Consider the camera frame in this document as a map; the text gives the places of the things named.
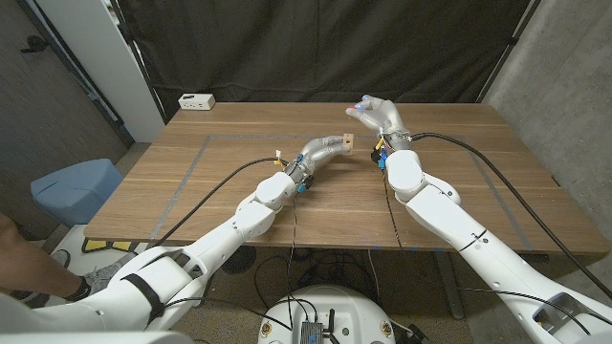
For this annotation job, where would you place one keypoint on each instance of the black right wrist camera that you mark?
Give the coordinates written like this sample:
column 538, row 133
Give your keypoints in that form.
column 379, row 155

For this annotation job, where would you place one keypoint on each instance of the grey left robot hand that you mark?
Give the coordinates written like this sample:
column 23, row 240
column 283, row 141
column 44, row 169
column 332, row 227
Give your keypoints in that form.
column 318, row 153

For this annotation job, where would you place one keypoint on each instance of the wooden block with holes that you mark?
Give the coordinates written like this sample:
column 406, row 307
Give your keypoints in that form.
column 348, row 144

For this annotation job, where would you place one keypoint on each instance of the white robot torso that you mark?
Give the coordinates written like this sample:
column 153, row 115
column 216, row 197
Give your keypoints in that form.
column 334, row 306

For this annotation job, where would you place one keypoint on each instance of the white power strip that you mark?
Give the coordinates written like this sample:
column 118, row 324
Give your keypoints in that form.
column 196, row 101

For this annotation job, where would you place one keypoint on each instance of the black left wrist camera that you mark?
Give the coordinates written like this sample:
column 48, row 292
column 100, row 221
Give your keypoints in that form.
column 305, row 184

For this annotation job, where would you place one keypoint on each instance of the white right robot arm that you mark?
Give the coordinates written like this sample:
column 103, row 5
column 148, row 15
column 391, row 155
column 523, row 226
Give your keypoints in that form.
column 478, row 239

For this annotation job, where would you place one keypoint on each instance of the black backdrop stand pole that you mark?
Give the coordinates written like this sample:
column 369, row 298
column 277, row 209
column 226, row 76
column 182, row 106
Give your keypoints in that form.
column 139, row 62
column 510, row 48

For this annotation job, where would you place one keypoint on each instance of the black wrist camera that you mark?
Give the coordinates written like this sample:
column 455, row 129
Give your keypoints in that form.
column 379, row 155
column 305, row 184

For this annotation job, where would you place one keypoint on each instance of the black backdrop curtain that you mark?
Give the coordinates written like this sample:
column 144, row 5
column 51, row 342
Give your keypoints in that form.
column 315, row 48

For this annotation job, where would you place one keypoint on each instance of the black round floor fan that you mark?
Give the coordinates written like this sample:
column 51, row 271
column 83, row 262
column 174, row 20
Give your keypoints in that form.
column 239, row 260

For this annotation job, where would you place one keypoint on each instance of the blue stool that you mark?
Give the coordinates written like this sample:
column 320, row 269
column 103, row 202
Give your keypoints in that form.
column 72, row 191

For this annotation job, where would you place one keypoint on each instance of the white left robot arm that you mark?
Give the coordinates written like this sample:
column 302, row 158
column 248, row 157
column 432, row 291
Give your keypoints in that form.
column 191, row 267

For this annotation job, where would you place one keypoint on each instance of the grey table leg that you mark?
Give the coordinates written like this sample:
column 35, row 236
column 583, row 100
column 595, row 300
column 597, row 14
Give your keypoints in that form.
column 449, row 286

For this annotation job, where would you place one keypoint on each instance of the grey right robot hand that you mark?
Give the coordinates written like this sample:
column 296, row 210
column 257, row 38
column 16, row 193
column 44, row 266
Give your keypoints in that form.
column 382, row 117

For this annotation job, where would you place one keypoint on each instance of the person's bare leg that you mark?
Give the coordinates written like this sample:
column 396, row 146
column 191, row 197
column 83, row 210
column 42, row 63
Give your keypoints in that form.
column 28, row 267

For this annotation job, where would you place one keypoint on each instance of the black white sneaker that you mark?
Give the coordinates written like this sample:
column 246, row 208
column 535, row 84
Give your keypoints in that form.
column 33, row 298

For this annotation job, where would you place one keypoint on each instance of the grey finned module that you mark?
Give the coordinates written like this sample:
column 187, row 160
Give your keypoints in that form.
column 311, row 333

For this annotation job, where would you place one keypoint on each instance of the white floor board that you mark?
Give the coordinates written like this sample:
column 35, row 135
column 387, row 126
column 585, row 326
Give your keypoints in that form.
column 72, row 236

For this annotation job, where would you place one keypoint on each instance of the yellow black floor marker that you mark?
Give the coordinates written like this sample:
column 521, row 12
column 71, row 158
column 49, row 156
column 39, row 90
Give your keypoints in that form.
column 95, row 245

